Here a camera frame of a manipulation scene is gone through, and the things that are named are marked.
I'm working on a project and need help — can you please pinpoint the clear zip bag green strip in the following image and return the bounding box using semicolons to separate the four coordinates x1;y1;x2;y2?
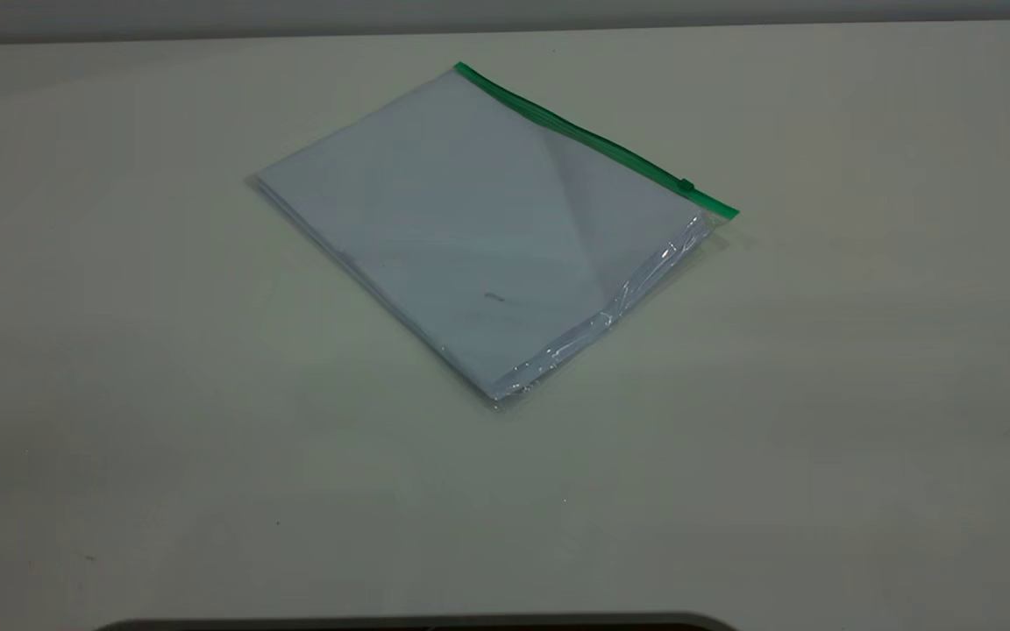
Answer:
246;61;741;411

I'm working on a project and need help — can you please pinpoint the dark rounded base edge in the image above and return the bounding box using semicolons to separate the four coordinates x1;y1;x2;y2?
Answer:
93;612;738;631

